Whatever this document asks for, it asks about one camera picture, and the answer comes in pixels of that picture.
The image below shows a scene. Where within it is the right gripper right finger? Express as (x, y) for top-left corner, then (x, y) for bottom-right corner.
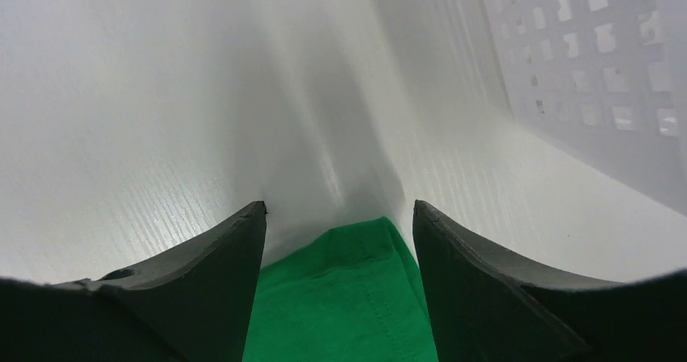
(412, 200), (686, 361)

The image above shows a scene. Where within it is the green t-shirt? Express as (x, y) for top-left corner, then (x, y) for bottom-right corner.
(243, 217), (437, 361)

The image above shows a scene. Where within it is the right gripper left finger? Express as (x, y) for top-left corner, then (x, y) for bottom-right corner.
(1, 201), (267, 361)

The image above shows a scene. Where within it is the white plastic basket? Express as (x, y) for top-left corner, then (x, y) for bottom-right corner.
(484, 0), (686, 213)

